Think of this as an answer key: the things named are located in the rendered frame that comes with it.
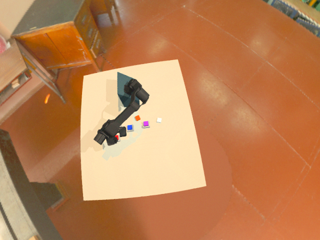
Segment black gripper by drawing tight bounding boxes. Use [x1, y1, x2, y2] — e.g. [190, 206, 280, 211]
[117, 126, 127, 137]

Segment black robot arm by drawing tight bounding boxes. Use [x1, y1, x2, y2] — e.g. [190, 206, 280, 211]
[94, 79, 150, 146]

